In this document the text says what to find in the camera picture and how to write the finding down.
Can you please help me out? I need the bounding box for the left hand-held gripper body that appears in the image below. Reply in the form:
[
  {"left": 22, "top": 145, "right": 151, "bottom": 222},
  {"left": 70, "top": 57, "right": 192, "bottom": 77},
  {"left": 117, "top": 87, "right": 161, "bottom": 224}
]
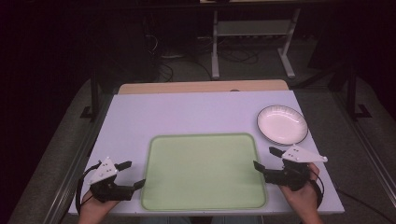
[{"left": 88, "top": 156, "right": 135, "bottom": 203}]

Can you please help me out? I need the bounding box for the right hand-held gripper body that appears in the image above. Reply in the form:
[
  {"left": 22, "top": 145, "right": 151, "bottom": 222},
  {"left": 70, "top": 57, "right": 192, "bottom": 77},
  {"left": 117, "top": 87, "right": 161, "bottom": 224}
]
[{"left": 263, "top": 145, "right": 329, "bottom": 191}]

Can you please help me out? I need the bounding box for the person's right hand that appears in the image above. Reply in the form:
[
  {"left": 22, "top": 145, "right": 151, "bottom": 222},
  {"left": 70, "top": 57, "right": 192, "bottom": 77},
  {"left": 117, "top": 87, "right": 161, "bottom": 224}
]
[{"left": 278, "top": 162, "right": 322, "bottom": 217}]

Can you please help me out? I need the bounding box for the person's left hand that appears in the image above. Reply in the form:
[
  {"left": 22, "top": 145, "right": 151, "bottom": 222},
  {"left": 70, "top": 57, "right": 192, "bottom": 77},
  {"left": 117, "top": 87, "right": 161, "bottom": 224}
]
[{"left": 78, "top": 189, "right": 121, "bottom": 220}]

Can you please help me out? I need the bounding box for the white plate with dark rim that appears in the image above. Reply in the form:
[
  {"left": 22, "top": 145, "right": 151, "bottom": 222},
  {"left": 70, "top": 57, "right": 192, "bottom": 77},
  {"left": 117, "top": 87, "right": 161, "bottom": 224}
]
[{"left": 256, "top": 105, "right": 309, "bottom": 147}]

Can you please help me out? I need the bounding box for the light green mat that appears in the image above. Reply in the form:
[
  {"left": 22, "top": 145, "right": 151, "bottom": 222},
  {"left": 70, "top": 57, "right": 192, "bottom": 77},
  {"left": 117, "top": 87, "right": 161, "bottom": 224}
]
[{"left": 140, "top": 133, "right": 268, "bottom": 212}]

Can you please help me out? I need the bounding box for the black metal stand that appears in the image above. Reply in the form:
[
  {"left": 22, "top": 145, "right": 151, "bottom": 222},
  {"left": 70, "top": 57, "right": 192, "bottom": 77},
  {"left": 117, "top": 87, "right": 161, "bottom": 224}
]
[
  {"left": 79, "top": 68, "right": 101, "bottom": 121},
  {"left": 346, "top": 65, "right": 374, "bottom": 121}
]

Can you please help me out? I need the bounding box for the wooden table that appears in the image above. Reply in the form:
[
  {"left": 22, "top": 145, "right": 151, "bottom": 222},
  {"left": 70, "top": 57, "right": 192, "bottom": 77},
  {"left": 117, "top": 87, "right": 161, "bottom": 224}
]
[{"left": 118, "top": 78, "right": 290, "bottom": 95}]

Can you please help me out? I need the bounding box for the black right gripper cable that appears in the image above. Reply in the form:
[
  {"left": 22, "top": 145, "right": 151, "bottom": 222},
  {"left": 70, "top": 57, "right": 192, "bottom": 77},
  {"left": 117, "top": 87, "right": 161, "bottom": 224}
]
[{"left": 309, "top": 169, "right": 326, "bottom": 210}]

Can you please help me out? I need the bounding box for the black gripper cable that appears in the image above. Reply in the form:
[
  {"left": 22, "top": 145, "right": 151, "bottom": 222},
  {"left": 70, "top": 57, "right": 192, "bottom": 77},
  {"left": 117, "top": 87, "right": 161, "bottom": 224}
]
[
  {"left": 309, "top": 169, "right": 326, "bottom": 210},
  {"left": 75, "top": 161, "right": 103, "bottom": 217}
]

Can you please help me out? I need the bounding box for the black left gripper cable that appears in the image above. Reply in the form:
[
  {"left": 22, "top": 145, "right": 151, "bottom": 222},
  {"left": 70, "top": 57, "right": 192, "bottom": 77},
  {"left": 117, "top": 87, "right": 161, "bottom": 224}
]
[{"left": 75, "top": 161, "right": 103, "bottom": 217}]

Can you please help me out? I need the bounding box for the black floor cable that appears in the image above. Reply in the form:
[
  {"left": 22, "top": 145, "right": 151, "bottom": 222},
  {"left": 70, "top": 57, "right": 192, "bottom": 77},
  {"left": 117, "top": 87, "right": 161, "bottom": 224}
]
[{"left": 335, "top": 188, "right": 396, "bottom": 224}]

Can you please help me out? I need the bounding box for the tangle of floor cables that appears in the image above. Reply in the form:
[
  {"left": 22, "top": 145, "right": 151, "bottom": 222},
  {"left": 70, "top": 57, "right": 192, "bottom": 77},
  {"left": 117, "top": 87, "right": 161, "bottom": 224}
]
[{"left": 145, "top": 32, "right": 261, "bottom": 82}]

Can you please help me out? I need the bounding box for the white metal desk frame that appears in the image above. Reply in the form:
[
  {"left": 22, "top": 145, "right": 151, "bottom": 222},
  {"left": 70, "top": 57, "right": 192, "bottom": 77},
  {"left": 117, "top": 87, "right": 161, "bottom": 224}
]
[{"left": 210, "top": 7, "right": 302, "bottom": 80}]

